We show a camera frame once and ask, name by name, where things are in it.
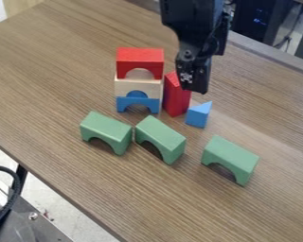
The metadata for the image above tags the black cable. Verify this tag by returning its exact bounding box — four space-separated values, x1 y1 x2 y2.
0 164 23 235

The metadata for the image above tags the blue triangle block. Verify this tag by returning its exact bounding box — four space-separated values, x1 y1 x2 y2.
183 100 214 130

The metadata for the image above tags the white arch block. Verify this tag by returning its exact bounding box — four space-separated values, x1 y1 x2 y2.
113 68 165 101

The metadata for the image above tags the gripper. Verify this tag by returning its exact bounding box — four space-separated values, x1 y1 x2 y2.
174 18 230 95

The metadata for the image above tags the black computer tower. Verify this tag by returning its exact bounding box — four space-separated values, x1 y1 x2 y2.
231 0 296 46

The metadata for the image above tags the green arch block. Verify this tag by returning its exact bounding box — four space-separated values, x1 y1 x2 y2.
78 110 134 157
199 134 262 187
134 114 188 166

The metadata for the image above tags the red arch block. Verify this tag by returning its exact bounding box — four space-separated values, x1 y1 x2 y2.
115 46 166 80

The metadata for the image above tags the blue arch block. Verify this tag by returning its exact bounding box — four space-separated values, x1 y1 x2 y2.
115 90 162 114

